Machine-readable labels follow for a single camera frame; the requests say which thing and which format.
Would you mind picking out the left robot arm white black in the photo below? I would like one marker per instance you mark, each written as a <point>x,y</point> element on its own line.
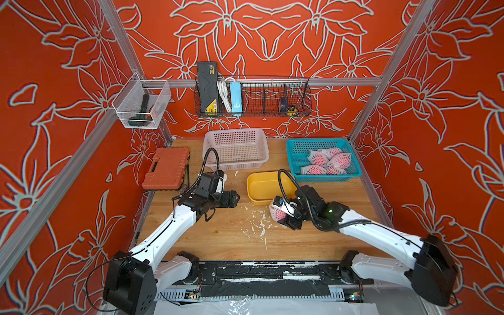
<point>134,278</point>

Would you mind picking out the pink plastic basket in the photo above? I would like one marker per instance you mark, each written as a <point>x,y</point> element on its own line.
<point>238,148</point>

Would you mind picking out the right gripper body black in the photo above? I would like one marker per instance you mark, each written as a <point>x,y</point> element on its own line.
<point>304,214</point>

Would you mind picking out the black wire wall basket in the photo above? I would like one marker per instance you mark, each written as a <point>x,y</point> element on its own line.
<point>264,97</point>

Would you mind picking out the netted apple bottom hidden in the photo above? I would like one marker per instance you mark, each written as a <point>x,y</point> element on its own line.
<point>333,170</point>

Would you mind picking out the clear acrylic wall box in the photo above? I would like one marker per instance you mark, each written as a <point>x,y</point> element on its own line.
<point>129,99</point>

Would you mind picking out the teal plastic basket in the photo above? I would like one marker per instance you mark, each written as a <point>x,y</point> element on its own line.
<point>297,152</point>

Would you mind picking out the orange tool case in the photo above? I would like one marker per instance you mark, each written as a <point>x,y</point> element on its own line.
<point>167,169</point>

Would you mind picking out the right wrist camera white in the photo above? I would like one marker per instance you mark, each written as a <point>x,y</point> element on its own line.
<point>290,212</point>

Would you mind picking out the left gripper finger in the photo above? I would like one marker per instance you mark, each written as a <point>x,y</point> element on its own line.
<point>228,204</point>
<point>230,196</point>

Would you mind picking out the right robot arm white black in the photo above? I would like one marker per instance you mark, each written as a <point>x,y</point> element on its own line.
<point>422,264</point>

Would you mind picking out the small tape measure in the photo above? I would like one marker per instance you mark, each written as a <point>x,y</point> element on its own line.
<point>292,111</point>

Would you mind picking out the light blue power bank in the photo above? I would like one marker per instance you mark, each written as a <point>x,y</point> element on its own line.
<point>236,99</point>

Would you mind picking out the black yellow device box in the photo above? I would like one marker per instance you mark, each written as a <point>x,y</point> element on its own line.
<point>207,85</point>

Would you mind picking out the dark green tool in box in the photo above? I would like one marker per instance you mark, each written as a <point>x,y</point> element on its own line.
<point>141,119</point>

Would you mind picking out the yellow plastic tray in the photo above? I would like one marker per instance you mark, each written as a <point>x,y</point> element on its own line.
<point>263,187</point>

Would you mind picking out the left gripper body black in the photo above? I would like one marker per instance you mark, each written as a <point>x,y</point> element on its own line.
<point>214,200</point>

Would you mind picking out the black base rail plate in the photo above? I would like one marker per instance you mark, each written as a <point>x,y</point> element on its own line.
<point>300,280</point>

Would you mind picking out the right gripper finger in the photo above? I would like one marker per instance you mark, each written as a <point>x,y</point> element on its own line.
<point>280,203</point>
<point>292,222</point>

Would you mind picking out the netted apple right large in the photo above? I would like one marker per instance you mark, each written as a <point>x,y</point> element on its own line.
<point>342,160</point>

